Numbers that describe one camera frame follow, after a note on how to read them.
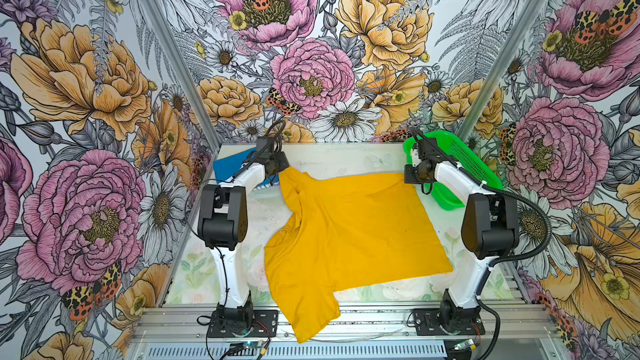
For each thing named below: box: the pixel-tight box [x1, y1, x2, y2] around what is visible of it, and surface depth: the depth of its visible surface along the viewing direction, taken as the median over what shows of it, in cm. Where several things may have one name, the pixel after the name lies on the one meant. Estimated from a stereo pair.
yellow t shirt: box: [263, 167, 454, 343], surface depth 91 cm
